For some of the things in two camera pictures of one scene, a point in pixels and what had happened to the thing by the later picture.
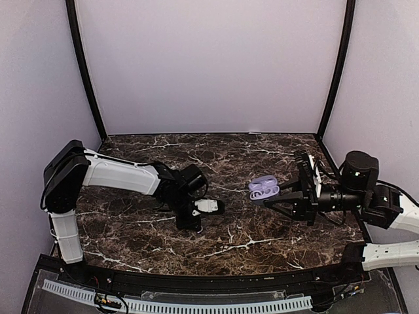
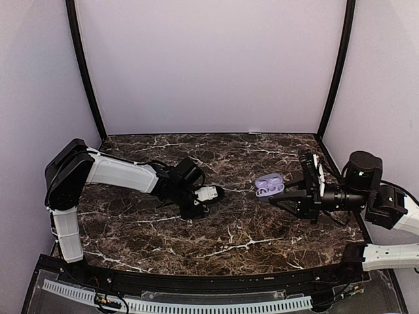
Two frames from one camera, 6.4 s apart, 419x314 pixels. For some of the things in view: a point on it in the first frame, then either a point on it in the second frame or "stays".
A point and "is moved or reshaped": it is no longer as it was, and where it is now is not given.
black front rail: [268, 281] stays
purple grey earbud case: [263, 186] is moved or reshaped
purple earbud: [255, 195] → [259, 190]
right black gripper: [304, 209] stays
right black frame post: [349, 35] stays
